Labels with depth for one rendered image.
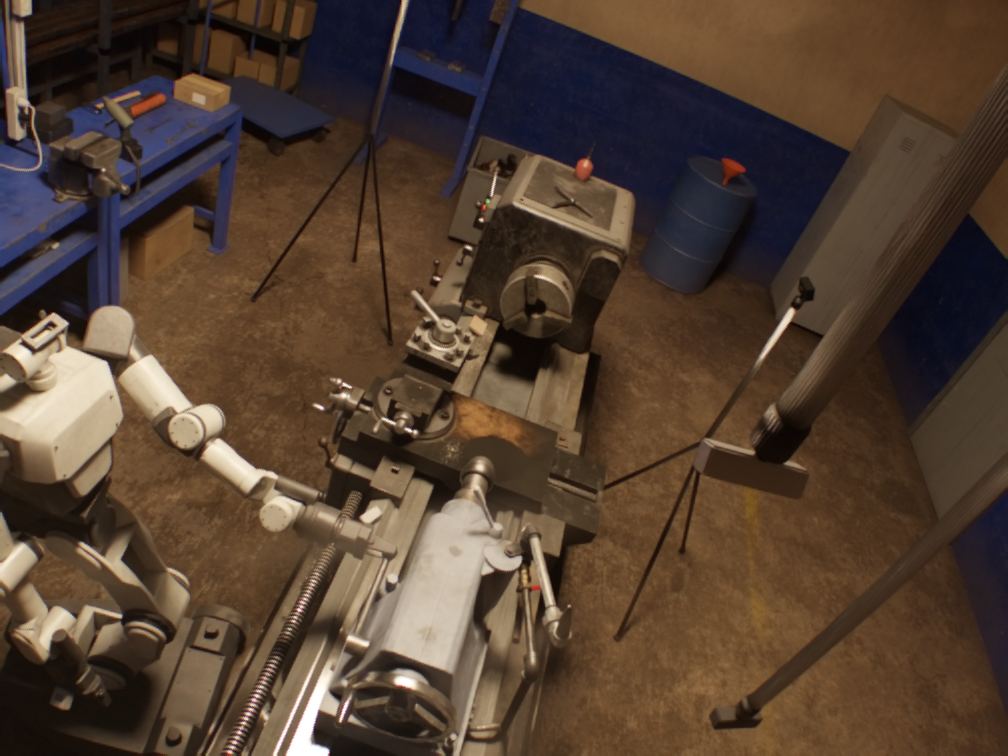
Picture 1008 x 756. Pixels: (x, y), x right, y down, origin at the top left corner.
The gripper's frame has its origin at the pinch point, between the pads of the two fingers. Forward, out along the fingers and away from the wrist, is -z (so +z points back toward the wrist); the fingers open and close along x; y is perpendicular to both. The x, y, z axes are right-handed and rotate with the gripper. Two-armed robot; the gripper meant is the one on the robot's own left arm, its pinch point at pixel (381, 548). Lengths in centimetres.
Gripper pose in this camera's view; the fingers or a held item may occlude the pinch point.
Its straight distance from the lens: 161.9
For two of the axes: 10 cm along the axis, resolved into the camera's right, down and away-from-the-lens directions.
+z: -9.3, -3.7, -0.6
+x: 2.5, -5.2, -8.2
